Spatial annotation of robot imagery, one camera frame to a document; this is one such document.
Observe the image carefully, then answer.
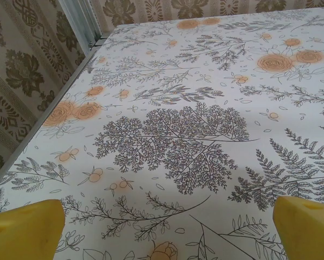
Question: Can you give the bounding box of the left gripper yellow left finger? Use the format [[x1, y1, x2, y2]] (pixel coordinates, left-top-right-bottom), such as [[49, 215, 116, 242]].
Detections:
[[0, 199, 66, 260]]

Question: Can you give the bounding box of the aluminium frame post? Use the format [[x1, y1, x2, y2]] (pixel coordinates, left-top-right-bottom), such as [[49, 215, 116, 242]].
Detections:
[[59, 0, 103, 52]]

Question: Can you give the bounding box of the aluminium table side rail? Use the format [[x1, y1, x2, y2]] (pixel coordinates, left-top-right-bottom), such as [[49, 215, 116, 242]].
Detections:
[[0, 40, 108, 190]]

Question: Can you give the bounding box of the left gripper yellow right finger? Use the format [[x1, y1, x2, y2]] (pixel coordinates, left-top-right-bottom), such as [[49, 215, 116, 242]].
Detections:
[[272, 195, 324, 260]]

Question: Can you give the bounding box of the floral printed tablecloth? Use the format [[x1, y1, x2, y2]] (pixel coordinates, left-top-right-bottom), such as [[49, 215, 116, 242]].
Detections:
[[0, 7, 324, 260]]

